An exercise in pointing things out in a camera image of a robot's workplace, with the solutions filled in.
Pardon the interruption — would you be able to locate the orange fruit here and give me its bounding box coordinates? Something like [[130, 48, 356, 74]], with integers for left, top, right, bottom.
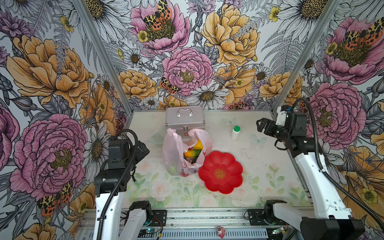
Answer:
[[184, 149, 202, 159]]

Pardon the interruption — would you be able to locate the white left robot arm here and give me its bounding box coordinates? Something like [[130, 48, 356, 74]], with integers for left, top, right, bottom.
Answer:
[[93, 139, 150, 240]]

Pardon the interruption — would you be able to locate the yellow bell pepper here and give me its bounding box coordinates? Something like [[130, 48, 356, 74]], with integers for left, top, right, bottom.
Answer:
[[194, 140, 204, 150]]

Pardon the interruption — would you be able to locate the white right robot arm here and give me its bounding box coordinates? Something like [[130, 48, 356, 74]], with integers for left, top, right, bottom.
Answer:
[[249, 111, 365, 240]]

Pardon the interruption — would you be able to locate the pink plastic bag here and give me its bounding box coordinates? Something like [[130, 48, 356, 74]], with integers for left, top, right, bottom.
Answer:
[[163, 129, 213, 177]]

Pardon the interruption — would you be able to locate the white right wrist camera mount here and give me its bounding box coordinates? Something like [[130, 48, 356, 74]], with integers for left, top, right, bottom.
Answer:
[[276, 105, 290, 126]]

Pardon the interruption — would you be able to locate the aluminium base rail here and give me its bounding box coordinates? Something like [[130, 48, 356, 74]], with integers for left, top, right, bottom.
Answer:
[[76, 201, 296, 240]]

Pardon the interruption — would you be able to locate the red flower-shaped plate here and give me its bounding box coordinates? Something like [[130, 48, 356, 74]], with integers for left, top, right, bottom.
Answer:
[[198, 151, 243, 195]]

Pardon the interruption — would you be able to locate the small pink object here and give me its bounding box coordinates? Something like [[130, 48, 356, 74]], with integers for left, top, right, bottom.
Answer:
[[216, 226, 226, 239]]

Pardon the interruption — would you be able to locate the white plastic bottle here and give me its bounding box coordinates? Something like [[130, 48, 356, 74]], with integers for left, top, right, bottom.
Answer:
[[231, 126, 241, 140]]

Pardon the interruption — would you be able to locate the black corrugated left cable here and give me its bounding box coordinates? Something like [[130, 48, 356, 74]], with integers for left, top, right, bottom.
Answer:
[[95, 128, 139, 240]]

